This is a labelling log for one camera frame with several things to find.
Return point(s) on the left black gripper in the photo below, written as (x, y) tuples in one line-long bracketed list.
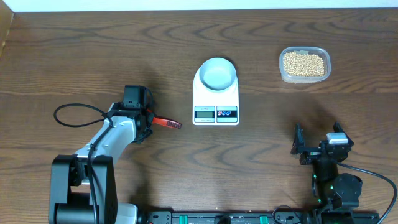
[(147, 117)]

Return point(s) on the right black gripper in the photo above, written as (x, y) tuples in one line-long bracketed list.
[(310, 155)]

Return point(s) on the red measuring scoop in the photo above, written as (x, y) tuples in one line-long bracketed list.
[(162, 121)]

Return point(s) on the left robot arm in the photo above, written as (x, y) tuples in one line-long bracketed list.
[(83, 185)]

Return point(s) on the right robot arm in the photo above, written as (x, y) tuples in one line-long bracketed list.
[(337, 194)]

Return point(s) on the white digital kitchen scale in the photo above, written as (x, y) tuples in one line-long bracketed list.
[(215, 107)]

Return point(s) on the grey round bowl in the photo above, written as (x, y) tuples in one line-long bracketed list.
[(217, 74)]

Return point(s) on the clear plastic container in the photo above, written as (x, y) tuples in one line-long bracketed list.
[(305, 50)]

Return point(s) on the yellow soybeans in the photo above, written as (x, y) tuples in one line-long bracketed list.
[(304, 65)]

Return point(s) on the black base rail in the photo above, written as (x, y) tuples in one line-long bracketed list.
[(279, 216)]

